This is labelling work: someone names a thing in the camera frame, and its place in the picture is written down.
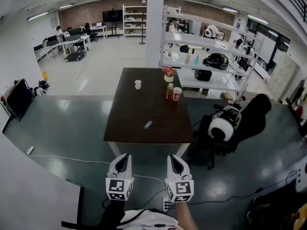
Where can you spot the white partition desk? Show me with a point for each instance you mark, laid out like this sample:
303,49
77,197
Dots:
31,193

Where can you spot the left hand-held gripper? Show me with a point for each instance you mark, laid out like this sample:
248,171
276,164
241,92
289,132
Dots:
115,187

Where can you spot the white pot with red flowers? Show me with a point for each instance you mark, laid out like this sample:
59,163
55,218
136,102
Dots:
168,77

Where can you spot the person's right forearm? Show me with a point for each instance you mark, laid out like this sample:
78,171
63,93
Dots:
185,217

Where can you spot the black stanchion pole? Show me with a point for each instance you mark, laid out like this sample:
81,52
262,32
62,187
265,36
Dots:
142,32

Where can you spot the red paper cup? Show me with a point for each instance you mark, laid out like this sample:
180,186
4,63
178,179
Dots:
177,95

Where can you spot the black balcony railing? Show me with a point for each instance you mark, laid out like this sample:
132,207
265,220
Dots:
296,1

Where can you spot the green bottle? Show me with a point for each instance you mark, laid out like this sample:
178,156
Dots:
187,59

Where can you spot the single white desk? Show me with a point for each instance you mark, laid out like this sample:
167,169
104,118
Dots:
99,27

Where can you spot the cluttered storage rack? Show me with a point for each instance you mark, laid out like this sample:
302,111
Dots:
298,106

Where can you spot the black and white gear pile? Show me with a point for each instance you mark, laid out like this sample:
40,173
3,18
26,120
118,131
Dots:
42,87

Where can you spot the black platform trolley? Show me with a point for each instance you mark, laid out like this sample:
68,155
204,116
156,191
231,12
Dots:
75,55

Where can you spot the person's left forearm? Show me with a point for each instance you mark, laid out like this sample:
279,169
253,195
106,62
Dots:
112,214

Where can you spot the white locker cabinet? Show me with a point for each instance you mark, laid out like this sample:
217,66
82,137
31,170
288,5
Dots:
283,77

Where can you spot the row of white desks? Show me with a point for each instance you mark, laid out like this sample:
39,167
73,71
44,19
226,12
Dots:
60,44

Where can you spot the clear plastic bottle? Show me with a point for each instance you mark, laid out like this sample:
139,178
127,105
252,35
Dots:
169,51

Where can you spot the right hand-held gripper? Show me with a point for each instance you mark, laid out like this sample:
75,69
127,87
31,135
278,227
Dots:
182,188

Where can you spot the yellow floor sign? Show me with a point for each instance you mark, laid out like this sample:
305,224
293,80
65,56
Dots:
45,75

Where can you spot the white square pillar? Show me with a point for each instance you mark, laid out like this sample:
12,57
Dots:
154,27

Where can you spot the white table leg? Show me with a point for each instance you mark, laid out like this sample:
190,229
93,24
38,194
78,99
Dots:
182,149

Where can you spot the black round device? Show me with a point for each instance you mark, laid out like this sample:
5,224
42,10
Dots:
203,75

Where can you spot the black panel cart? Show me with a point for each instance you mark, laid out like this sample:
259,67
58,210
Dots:
20,98

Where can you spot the black screen on stand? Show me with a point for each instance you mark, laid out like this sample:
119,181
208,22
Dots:
112,15

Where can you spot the black office chair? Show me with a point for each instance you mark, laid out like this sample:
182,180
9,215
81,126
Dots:
254,118

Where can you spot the narrow white shelf unit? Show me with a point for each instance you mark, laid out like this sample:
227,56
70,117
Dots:
134,20

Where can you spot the person's white printed shirt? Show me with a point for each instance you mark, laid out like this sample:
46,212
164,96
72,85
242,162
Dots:
148,220

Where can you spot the small black swivel chair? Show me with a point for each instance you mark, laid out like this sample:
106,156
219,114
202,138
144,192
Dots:
92,33

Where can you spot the large dark-framed window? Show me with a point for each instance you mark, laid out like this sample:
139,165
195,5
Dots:
263,39

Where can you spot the blue spray bottle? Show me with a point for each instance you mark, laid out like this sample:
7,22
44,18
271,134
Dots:
196,60

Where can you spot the blue wall poster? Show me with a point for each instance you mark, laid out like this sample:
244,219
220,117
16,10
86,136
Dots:
238,24

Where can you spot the black robot vacuum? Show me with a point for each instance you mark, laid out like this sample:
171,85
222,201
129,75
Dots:
216,60

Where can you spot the white power strip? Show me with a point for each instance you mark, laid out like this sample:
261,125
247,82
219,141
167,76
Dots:
166,203
30,150

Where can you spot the wooden step platform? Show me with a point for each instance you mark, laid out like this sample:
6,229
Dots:
254,96

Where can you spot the large white shelf rack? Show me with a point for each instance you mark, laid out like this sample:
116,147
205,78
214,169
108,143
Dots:
216,85

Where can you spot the flat cardboard box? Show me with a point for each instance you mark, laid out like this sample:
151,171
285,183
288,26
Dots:
226,96

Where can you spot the white round robot head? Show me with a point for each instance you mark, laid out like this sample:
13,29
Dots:
220,130
209,31

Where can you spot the white mug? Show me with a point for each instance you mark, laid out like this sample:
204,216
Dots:
138,84

